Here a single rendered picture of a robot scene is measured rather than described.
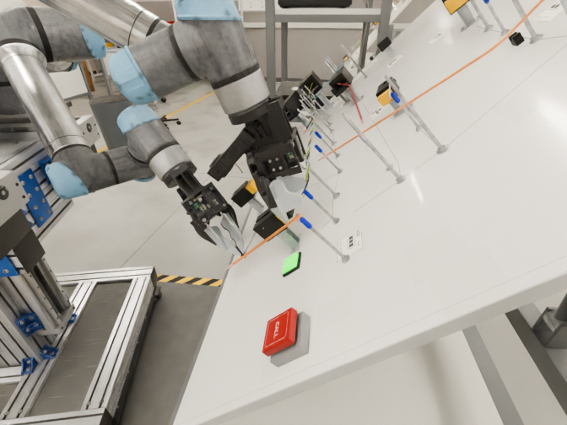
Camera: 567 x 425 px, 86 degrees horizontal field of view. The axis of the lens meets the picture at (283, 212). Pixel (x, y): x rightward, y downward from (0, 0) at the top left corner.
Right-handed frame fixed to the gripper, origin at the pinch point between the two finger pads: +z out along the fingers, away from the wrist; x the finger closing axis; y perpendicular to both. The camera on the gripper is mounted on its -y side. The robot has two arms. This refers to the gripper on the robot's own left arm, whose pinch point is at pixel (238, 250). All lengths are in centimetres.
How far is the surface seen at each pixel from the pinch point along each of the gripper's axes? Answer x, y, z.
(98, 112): -8, -290, -207
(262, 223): 5.8, 10.0, -1.2
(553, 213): 20, 45, 13
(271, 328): -4.6, 23.4, 10.5
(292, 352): -4.4, 27.0, 13.4
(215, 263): -7, -152, 3
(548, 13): 59, 33, 0
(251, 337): -8.0, 13.4, 12.4
